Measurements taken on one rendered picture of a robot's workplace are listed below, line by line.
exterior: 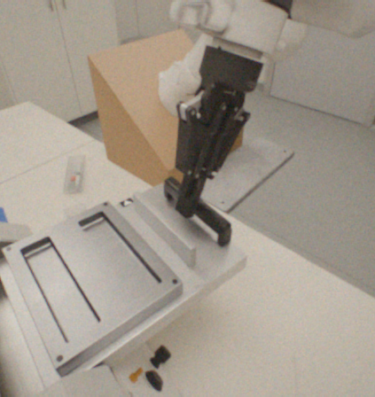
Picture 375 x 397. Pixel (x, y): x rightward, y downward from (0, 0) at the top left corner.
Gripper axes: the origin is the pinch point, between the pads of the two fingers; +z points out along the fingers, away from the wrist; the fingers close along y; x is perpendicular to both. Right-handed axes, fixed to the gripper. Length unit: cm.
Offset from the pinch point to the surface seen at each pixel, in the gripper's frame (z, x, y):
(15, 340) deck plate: 19.1, 0.9, -23.6
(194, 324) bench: 27.1, -5.9, 6.4
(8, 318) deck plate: 19.0, 4.6, -23.3
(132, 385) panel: 18.7, -12.2, -14.1
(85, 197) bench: 27, 43, 8
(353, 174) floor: 32, 32, 208
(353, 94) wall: -16, 80, 270
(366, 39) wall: -56, 85, 254
